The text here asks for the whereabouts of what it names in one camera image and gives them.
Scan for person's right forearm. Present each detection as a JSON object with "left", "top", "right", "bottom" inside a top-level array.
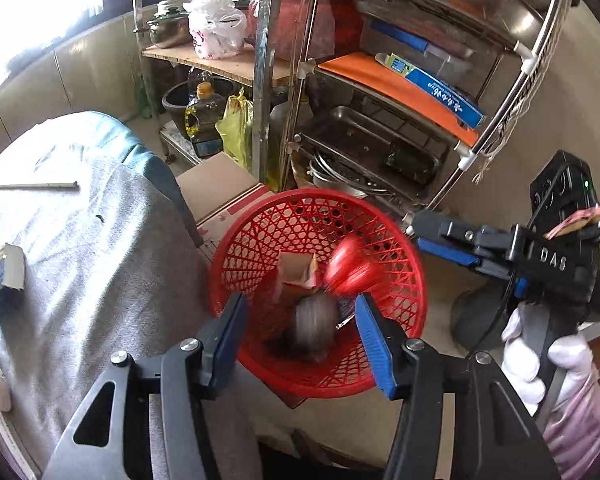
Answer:
[{"left": 540, "top": 370, "right": 600, "bottom": 480}]

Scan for steel tray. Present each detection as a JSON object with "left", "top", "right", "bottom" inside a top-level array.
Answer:
[{"left": 295, "top": 106, "right": 443, "bottom": 191}]

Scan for cardboard box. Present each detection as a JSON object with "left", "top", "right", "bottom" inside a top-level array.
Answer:
[{"left": 175, "top": 152, "right": 276, "bottom": 261}]

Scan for small blue open carton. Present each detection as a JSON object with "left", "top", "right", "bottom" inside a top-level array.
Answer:
[{"left": 0, "top": 242, "right": 27, "bottom": 308}]

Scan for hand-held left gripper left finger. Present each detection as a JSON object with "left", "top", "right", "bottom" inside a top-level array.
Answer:
[{"left": 40, "top": 292, "right": 261, "bottom": 480}]

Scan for person's right hand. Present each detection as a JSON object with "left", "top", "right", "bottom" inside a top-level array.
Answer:
[{"left": 500, "top": 305, "right": 596, "bottom": 418}]

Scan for chrome wire rack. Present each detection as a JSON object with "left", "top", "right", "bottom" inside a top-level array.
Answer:
[{"left": 280, "top": 0, "right": 578, "bottom": 211}]

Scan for grey ball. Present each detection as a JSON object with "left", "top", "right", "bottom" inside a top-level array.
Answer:
[{"left": 292, "top": 294, "right": 341, "bottom": 356}]

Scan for stacked steel plates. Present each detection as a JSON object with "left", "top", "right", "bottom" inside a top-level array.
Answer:
[{"left": 290, "top": 150, "right": 396, "bottom": 198}]

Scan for teal cloth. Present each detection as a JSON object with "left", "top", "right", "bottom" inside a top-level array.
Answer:
[{"left": 30, "top": 110, "right": 201, "bottom": 246}]

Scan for green bottle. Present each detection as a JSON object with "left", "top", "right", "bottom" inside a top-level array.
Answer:
[{"left": 134, "top": 72, "right": 151, "bottom": 121}]

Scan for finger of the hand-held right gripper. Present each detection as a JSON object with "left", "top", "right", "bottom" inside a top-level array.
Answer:
[
  {"left": 404, "top": 209, "right": 521, "bottom": 256},
  {"left": 417, "top": 237, "right": 531, "bottom": 301}
]

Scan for window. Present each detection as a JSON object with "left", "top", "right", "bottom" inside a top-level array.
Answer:
[{"left": 0, "top": 0, "right": 131, "bottom": 96}]

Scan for black basin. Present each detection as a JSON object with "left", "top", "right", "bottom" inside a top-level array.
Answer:
[{"left": 161, "top": 77, "right": 241, "bottom": 126}]

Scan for steel pot with lid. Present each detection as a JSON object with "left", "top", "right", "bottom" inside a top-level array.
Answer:
[{"left": 134, "top": 0, "right": 191, "bottom": 50}]

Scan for low steel stand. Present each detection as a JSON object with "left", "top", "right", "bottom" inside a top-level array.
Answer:
[{"left": 159, "top": 122, "right": 201, "bottom": 163}]

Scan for wooden shelf board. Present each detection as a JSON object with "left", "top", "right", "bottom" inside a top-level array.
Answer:
[{"left": 141, "top": 42, "right": 301, "bottom": 86}]

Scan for red plastic basket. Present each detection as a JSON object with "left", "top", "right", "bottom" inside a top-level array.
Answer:
[{"left": 209, "top": 187, "right": 428, "bottom": 401}]

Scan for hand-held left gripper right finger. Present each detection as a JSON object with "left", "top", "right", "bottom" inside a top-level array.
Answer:
[{"left": 354, "top": 292, "right": 563, "bottom": 480}]

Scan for thin metal rod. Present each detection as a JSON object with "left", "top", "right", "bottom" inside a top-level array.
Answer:
[{"left": 0, "top": 180, "right": 80, "bottom": 193}]

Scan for white plastic bag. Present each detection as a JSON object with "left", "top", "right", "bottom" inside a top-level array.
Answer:
[{"left": 182, "top": 0, "right": 248, "bottom": 60}]

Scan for cooking oil bottle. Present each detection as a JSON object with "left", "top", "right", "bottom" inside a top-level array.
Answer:
[{"left": 184, "top": 82, "right": 226, "bottom": 157}]

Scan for orange cutting board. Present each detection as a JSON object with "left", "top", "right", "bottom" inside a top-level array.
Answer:
[{"left": 317, "top": 51, "right": 481, "bottom": 148}]

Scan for red wrapper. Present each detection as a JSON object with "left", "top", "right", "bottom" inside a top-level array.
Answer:
[{"left": 325, "top": 234, "right": 381, "bottom": 295}]

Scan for grey tablecloth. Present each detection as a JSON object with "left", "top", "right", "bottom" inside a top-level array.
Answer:
[{"left": 0, "top": 145, "right": 261, "bottom": 480}]

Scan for beige kitchen counter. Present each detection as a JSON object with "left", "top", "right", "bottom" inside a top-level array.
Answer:
[{"left": 0, "top": 10, "right": 146, "bottom": 171}]

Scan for yellow plastic bag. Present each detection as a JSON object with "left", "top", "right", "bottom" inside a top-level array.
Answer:
[{"left": 215, "top": 87, "right": 255, "bottom": 171}]

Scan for blue handled tool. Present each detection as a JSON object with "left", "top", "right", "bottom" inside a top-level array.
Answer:
[{"left": 370, "top": 20, "right": 431, "bottom": 53}]

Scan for small brown carton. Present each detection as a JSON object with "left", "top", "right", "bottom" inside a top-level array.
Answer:
[{"left": 275, "top": 251, "right": 326, "bottom": 306}]

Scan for steel shelf rack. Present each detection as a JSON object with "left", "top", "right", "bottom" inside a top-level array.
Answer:
[{"left": 130, "top": 0, "right": 311, "bottom": 171}]

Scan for long blue box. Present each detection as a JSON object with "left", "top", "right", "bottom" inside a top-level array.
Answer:
[{"left": 375, "top": 52, "right": 487, "bottom": 130}]

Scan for red plastic bag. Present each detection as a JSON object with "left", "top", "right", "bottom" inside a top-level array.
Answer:
[{"left": 247, "top": 0, "right": 363, "bottom": 61}]

